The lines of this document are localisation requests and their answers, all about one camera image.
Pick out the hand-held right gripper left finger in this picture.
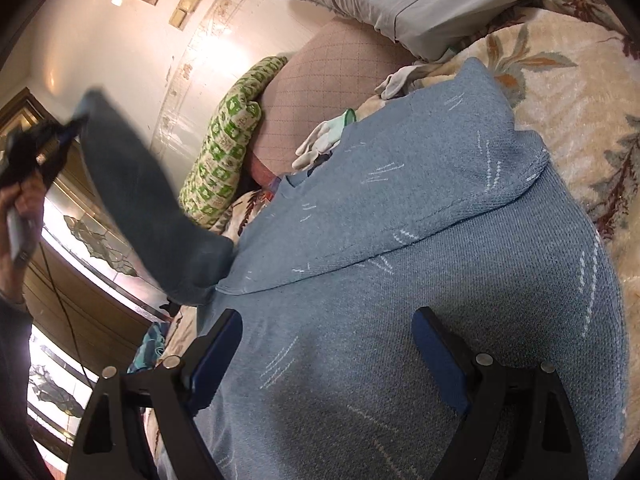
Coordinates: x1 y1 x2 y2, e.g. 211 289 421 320
65 308 244 480

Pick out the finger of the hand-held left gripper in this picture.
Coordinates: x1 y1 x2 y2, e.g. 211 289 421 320
54 112 92 147

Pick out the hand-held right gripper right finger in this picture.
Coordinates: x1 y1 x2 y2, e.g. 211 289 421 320
411 306 588 480

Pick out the blue knit sweater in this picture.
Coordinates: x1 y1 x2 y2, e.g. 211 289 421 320
77 57 628 480

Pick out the person's left forearm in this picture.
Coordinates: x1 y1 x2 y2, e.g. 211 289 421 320
0 290 38 466

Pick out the person's left hand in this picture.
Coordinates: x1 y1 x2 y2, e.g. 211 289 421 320
0 175 48 306

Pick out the teal patterned cloth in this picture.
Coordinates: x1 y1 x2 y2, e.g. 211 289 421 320
127 321 174 374

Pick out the wooden door with glass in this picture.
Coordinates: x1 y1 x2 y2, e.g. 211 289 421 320
0 87 176 463

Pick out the green patterned knit blanket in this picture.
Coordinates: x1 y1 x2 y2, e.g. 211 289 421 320
179 55 289 231

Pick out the white glove with green cuff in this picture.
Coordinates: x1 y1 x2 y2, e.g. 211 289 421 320
292 109 358 172

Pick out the pink checked cushion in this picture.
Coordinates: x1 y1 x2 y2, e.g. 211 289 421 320
250 17 421 186

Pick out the cream leaf print blanket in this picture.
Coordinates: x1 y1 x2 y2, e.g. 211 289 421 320
145 0 640 480

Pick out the black cable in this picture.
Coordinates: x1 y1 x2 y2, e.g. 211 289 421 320
39 247 98 388

